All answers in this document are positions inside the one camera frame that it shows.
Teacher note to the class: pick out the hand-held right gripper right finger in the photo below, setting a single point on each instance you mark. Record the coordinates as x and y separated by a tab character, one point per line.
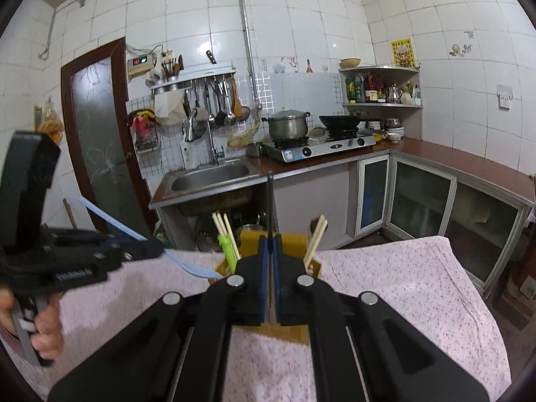
278	284

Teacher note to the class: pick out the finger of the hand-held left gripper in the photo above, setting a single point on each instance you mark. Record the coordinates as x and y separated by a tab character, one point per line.
142	251
121	239

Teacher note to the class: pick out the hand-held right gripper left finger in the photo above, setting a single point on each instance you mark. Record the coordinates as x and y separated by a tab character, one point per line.
263	284

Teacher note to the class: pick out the yellow slotted utensil holder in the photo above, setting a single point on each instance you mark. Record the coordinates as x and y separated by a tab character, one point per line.
250	243

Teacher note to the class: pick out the long wooden chopstick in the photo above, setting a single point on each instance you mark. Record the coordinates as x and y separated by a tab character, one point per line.
319	238
217	224
231	232
223	226
313	238

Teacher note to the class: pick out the light blue plastic spoon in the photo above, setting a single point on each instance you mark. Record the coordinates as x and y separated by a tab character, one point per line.
197	272

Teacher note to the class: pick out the row of hanging kitchen utensils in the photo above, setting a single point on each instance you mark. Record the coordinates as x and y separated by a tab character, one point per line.
217	104

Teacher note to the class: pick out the person's left hand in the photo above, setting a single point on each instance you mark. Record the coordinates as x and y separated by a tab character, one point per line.
48	331

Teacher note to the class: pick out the brown framed glass door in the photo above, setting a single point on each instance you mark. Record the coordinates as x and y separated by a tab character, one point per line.
100	146

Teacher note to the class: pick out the steel kitchen sink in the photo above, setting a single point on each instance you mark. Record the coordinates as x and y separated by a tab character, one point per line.
209	180

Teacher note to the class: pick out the orange plastic bag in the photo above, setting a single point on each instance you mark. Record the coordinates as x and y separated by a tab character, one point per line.
50	123

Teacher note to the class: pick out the pink floral tablecloth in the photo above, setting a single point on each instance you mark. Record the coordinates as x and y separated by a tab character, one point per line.
398	284

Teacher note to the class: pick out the chrome faucet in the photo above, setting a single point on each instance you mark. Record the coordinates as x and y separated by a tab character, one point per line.
197	130

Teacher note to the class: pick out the white plastic bag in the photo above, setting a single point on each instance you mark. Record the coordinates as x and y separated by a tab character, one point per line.
167	109

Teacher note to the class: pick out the steel gas stove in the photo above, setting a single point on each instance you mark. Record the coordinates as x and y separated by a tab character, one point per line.
318	146

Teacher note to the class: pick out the steel cooking pot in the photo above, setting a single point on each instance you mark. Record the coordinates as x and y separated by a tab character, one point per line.
289	124

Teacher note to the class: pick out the kitchen counter cabinets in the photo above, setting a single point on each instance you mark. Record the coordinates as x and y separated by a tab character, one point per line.
418	192

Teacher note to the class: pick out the black wok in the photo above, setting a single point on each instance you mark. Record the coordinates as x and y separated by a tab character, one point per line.
340	121

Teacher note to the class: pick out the metal utensil cup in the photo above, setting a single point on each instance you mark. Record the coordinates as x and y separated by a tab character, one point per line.
169	71

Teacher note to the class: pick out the stack of small bowls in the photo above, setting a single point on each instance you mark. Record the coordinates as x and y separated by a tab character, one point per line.
393	130

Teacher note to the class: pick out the row of condiment bottles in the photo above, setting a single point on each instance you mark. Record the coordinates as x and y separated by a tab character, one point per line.
377	88

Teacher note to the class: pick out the beige bowl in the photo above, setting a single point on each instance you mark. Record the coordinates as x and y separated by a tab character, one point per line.
349	63

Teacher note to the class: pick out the metal wall utensil shelf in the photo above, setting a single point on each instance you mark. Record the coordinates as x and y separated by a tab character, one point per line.
192	79

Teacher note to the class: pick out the wall power switch box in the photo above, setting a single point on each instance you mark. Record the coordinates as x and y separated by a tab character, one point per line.
140	62

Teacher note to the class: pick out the corner wall shelf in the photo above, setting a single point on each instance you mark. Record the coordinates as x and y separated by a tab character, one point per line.
381	105

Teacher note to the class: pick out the grey wall pipe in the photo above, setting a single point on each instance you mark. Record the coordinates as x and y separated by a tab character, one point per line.
247	29

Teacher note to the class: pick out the yellow wall poster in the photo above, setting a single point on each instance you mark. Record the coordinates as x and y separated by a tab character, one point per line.
403	52

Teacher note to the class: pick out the white wall socket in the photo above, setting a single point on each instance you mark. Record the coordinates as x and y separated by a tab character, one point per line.
504	97

